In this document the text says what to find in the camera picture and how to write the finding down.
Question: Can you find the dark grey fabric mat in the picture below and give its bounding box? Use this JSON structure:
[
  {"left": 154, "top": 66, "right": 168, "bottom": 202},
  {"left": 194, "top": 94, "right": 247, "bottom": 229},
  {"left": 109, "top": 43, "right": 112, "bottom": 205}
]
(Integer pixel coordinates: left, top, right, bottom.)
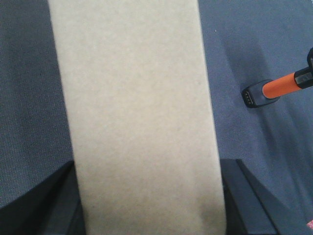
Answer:
[{"left": 0, "top": 0, "right": 313, "bottom": 233}]

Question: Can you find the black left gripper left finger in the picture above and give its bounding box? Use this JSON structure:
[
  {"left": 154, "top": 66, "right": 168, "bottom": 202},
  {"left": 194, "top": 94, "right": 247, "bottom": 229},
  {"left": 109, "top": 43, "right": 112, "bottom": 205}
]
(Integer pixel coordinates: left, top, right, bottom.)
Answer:
[{"left": 0, "top": 161, "right": 86, "bottom": 235}]

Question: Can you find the orange black barcode scanner gun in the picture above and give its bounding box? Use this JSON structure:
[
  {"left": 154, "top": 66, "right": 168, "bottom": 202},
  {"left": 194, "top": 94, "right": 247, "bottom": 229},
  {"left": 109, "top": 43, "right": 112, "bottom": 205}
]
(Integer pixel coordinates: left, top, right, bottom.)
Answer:
[{"left": 242, "top": 49, "right": 313, "bottom": 108}]

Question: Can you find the small brown cardboard package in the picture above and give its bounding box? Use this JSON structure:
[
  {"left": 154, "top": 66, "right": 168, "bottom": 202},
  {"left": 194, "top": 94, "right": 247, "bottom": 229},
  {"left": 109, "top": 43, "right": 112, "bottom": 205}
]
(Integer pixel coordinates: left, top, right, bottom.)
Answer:
[{"left": 48, "top": 0, "right": 226, "bottom": 235}]

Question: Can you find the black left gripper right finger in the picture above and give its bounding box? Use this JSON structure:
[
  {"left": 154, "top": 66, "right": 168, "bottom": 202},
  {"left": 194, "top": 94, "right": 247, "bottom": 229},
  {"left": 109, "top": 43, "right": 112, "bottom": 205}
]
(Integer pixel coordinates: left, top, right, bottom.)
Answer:
[{"left": 220, "top": 159, "right": 309, "bottom": 235}]

